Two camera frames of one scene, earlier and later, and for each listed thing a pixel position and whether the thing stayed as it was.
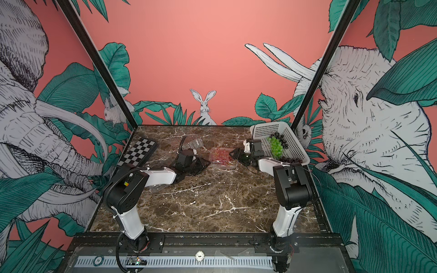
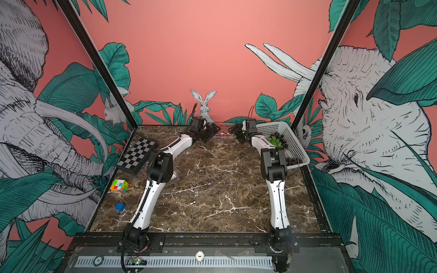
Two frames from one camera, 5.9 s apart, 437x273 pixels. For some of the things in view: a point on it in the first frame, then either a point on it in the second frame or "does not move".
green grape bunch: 276,147 does not move
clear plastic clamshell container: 221,160 to 224,135
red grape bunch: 221,156 to 224,133
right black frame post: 339,29 does not move
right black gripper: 238,156 to 238,132
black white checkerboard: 139,152 does not move
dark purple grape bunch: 281,137 does not move
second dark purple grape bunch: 291,160 does not move
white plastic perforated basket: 294,149 does not move
